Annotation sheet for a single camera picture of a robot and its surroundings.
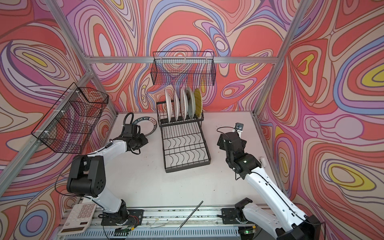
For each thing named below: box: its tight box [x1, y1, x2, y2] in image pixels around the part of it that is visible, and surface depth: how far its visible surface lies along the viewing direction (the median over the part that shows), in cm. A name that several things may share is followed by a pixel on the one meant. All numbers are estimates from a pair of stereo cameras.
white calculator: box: [58, 202, 97, 235], surface depth 73 cm
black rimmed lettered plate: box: [132, 116, 158, 137], surface depth 114 cm
